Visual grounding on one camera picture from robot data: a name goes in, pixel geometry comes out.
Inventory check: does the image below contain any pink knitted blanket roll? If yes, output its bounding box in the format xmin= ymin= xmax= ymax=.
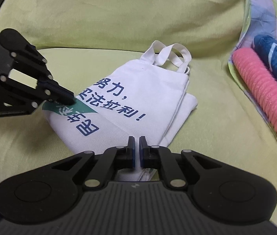
xmin=232 ymin=48 xmax=277 ymax=134

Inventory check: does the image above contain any white canvas tote bag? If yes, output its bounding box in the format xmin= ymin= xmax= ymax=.
xmin=42 ymin=41 xmax=197 ymax=154

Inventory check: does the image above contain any light green sofa cover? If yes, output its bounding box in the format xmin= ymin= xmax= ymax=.
xmin=0 ymin=0 xmax=277 ymax=230

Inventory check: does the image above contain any patchwork quilt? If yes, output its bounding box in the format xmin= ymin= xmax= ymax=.
xmin=228 ymin=0 xmax=277 ymax=139

